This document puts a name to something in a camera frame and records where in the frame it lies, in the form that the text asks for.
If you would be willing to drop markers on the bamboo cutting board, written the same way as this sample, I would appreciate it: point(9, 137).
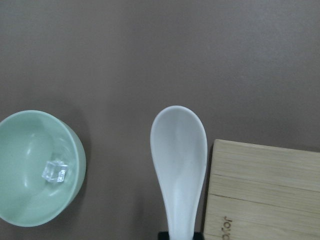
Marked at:
point(259, 192)

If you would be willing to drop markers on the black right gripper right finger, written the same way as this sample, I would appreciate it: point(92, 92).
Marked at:
point(198, 236)

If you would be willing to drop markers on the mint green bowl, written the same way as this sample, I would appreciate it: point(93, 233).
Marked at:
point(28, 139)

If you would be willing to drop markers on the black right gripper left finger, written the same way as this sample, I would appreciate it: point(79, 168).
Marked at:
point(163, 235)

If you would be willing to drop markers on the white ceramic spoon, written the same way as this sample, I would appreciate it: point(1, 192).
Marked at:
point(179, 150)

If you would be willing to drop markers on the clear ice cube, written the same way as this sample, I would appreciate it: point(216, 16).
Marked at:
point(55, 171)

